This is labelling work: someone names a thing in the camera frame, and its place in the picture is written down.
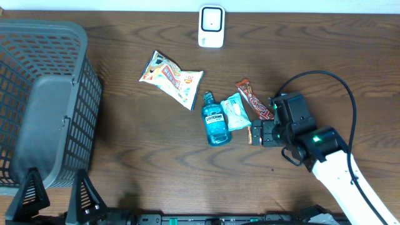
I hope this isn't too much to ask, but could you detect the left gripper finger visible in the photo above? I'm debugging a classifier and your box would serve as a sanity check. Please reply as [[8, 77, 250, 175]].
[[66, 169, 107, 224], [5, 167, 50, 222]]

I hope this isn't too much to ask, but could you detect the blue Listerine mouthwash bottle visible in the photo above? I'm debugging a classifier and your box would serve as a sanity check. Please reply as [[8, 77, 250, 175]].
[[201, 91, 231, 147]]

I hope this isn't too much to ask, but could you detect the orange chocolate bar wrapper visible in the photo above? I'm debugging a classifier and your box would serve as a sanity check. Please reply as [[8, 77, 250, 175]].
[[236, 78, 274, 120]]

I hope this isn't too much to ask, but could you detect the grey plastic basket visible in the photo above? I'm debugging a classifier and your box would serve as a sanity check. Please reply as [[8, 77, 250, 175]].
[[1, 19, 102, 196]]

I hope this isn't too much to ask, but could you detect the small orange snack packet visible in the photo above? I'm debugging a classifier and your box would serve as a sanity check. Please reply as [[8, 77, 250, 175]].
[[247, 126, 253, 145]]

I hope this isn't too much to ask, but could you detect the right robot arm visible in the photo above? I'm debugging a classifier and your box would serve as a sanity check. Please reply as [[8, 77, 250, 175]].
[[250, 92, 398, 224]]

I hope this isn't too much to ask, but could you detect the white barcode scanner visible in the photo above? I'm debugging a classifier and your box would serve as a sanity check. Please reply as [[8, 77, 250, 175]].
[[198, 5, 226, 48]]

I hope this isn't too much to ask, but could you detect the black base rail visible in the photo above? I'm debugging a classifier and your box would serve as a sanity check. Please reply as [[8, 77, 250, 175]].
[[104, 213, 350, 225]]

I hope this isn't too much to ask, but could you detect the yellow snack chip bag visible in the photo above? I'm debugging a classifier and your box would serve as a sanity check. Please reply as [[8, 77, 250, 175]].
[[139, 51, 204, 111]]

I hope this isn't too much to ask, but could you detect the mint green snack packet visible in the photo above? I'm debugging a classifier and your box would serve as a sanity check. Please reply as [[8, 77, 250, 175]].
[[221, 92, 251, 131]]

